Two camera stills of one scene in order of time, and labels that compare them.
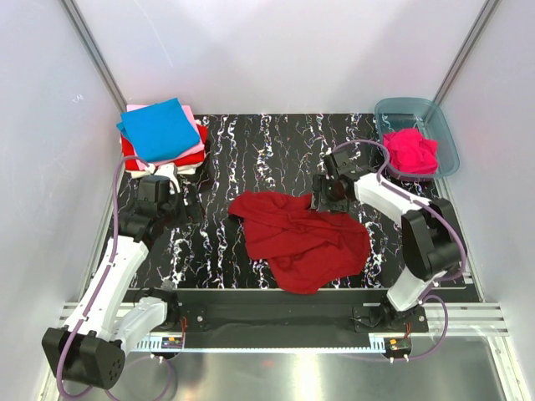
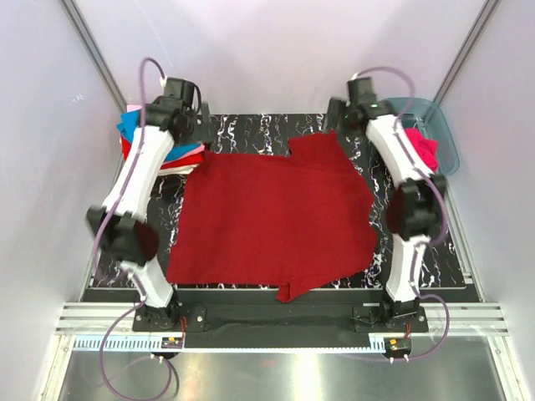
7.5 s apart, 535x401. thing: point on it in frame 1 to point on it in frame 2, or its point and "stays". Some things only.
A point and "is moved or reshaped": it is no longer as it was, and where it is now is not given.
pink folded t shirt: x=175 y=157 stays
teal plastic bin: x=398 y=114 stays
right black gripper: x=319 y=185 to x=333 y=110
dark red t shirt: x=307 y=250 is moved or reshaped
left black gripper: x=196 y=210 to x=206 y=135
